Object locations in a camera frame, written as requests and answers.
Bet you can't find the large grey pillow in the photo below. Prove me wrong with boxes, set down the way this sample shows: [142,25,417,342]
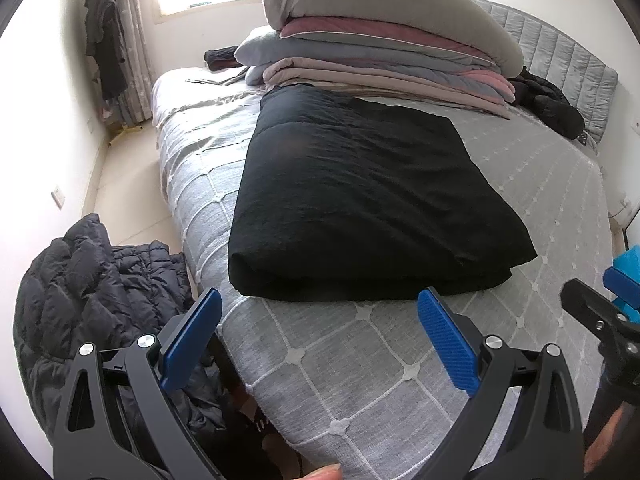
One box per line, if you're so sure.
[259,0,525,79]

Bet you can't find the light blue box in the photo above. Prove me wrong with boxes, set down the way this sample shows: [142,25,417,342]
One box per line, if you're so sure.
[612,245,640,313]

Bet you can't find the pink blanket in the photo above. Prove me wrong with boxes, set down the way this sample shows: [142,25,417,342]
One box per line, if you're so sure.
[447,67,517,105]

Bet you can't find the beige blanket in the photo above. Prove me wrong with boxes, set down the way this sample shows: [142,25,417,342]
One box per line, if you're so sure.
[262,57,512,120]

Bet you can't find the white flat cloth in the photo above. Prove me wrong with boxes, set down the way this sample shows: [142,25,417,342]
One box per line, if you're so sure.
[185,72,252,87]

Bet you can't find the person's right hand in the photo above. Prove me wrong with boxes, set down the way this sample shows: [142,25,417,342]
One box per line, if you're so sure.
[582,400,629,479]

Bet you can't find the dark grey puffer jacket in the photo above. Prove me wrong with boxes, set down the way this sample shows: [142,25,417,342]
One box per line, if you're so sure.
[12,212,232,463]

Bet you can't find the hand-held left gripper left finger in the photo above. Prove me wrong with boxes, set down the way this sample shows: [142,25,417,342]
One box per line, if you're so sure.
[50,287,223,480]

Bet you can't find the hanging dark clothes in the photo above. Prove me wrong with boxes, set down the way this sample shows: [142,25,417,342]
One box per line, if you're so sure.
[82,0,129,104]

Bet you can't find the patterned curtain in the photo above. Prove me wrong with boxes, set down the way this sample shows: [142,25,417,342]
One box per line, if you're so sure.
[104,0,154,124]

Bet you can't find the person's left hand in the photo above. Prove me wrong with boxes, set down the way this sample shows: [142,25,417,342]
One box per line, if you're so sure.
[299,463,344,480]

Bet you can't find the brown striped blanket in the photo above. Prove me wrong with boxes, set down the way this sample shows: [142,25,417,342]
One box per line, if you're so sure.
[320,83,406,99]

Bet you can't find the black puffer jacket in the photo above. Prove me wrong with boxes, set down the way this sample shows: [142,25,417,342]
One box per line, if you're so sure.
[510,66,586,140]

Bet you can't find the bed with grey quilted cover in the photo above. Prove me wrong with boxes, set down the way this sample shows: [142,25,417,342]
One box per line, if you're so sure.
[150,67,617,480]

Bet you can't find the mauve quilted blanket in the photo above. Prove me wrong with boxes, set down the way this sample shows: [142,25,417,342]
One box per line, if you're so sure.
[278,16,497,69]

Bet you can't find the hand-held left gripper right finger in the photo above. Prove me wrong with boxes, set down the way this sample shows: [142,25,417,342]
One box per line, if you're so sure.
[416,287,587,480]

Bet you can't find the dark strapped item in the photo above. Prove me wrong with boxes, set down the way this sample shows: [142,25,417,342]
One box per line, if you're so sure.
[220,400,302,480]

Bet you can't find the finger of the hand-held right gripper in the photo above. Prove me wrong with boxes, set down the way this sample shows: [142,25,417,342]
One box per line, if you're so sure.
[559,279,640,357]
[602,265,640,295]

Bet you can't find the black coat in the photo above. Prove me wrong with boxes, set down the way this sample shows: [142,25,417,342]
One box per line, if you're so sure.
[227,84,539,302]

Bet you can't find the dark folded garment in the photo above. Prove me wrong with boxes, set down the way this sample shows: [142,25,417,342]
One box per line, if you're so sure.
[203,46,247,72]

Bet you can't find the grey padded headboard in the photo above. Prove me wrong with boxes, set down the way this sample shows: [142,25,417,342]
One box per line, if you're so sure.
[470,0,620,149]

